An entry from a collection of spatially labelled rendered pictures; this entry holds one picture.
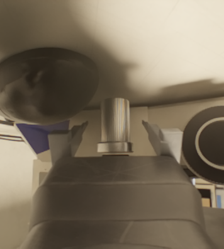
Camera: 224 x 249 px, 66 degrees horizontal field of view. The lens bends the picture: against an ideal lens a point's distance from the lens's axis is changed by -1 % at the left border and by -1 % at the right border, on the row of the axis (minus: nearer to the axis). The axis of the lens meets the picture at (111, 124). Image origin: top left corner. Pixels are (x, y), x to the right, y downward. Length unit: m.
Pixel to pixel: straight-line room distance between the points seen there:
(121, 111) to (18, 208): 0.64
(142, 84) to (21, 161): 0.62
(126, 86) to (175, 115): 0.07
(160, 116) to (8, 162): 0.58
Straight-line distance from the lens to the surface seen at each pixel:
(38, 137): 0.27
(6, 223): 0.74
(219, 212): 0.42
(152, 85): 0.16
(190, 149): 0.17
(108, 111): 0.15
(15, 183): 0.72
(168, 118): 0.20
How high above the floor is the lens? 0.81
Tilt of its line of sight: 9 degrees down
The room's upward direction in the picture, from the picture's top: 179 degrees clockwise
